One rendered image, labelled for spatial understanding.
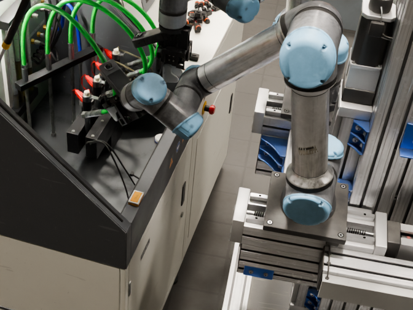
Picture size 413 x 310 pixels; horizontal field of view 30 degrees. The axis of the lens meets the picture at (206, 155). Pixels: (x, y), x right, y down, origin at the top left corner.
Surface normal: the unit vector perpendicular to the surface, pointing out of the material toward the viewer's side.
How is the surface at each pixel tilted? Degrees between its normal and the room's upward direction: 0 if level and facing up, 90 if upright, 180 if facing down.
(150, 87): 45
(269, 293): 0
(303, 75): 83
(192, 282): 0
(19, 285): 90
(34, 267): 90
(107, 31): 90
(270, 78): 0
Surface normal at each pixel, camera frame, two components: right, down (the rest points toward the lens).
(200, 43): 0.08, -0.74
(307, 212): -0.25, 0.72
